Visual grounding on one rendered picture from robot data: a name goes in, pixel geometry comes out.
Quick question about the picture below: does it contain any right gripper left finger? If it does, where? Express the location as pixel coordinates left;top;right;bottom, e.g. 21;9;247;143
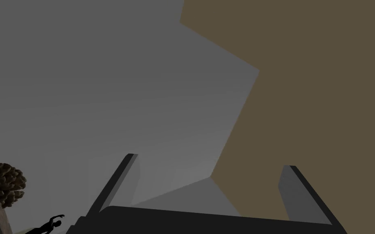
86;153;141;217

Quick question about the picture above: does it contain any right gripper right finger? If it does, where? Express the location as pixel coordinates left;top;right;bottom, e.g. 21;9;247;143
278;165;342;225

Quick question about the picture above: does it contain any black human figure statuette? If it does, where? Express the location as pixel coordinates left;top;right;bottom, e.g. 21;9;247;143
24;214;66;234

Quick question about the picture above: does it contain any brown lumpy cluster ornament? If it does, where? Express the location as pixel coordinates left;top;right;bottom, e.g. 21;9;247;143
0;162;27;209

